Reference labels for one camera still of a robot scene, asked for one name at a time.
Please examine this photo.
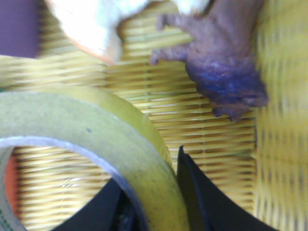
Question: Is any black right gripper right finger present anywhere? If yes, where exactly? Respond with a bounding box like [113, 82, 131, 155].
[177, 146, 275, 231]

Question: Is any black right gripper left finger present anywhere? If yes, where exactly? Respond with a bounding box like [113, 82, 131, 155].
[53, 179, 143, 231]

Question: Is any yellow tape roll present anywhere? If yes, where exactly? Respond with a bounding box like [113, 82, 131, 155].
[0, 87, 190, 231]

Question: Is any yellow woven basket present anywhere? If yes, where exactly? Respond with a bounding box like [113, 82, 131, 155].
[0, 0, 308, 231]

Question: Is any toy bread croissant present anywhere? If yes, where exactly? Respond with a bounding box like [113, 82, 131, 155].
[47, 0, 210, 64]

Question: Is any purple foam block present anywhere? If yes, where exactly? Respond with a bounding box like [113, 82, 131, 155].
[0, 0, 39, 58]

